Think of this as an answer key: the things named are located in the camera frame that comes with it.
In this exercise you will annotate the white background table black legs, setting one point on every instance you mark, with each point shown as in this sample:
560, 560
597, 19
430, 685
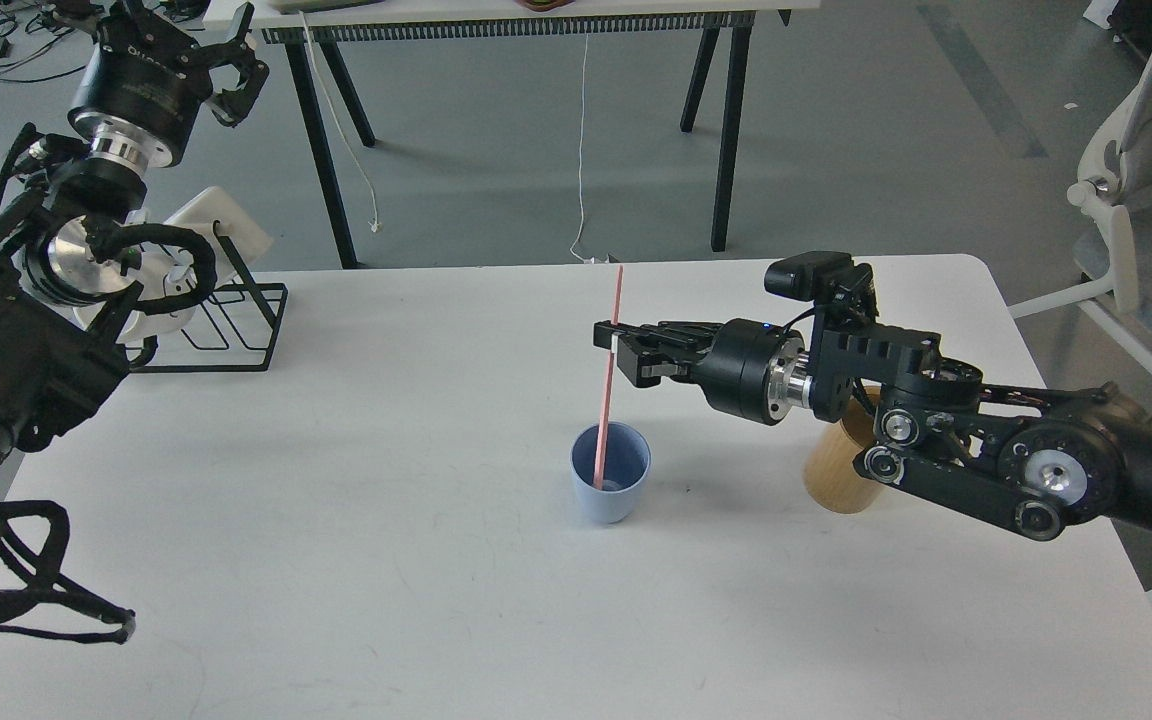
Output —
531, 150

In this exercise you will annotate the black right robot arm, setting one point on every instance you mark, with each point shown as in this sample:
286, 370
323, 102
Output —
1029, 460

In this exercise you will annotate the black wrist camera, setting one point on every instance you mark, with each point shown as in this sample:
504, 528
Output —
841, 291

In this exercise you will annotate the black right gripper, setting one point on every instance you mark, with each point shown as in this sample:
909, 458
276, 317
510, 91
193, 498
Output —
744, 368

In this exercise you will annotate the black wire dish rack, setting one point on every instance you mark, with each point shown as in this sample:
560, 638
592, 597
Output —
234, 330

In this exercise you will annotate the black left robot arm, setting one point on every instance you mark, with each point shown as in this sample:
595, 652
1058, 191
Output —
75, 271

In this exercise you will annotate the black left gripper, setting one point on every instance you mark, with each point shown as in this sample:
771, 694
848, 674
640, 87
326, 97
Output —
135, 81

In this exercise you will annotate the light blue plastic cup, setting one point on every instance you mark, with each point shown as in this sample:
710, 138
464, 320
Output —
627, 463

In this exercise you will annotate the white square plate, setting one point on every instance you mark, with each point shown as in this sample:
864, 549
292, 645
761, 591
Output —
212, 213

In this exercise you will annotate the bamboo cylinder holder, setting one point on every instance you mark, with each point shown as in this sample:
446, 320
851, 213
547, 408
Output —
829, 476

